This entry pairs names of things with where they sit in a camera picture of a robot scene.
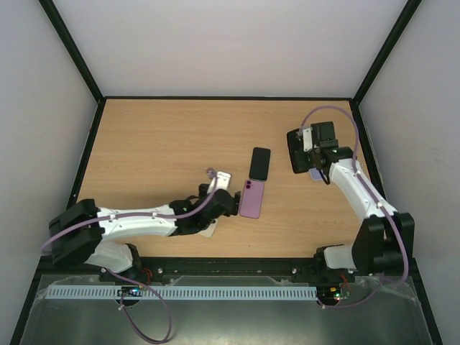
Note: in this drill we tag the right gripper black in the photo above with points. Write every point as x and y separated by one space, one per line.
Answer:
297 152

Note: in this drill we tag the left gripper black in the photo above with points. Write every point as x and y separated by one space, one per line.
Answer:
234 209

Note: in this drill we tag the lilac phone case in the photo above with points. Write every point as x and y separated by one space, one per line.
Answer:
315 174

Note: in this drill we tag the black phone case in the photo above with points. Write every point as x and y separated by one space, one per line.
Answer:
298 159

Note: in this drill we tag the purple phone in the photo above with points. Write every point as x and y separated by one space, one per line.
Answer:
251 199

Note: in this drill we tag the green phone black screen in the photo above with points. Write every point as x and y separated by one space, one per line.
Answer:
260 164

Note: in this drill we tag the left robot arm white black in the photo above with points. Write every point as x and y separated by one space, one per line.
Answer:
92 235

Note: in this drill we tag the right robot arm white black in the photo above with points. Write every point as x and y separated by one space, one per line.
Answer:
378 246

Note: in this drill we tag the beige cased phone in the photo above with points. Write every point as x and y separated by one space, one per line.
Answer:
208 232

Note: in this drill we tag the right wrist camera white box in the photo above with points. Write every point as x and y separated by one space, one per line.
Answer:
305 133

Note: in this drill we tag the light blue slotted cable duct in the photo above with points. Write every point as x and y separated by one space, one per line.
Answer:
105 292

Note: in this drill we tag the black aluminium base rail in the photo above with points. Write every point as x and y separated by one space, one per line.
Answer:
165 270

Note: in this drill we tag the black frame post right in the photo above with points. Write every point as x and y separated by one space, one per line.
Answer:
402 21

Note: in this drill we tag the black frame post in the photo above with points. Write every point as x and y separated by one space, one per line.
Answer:
402 21
69 44

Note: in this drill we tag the black frame post left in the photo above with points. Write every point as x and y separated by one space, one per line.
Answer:
69 44

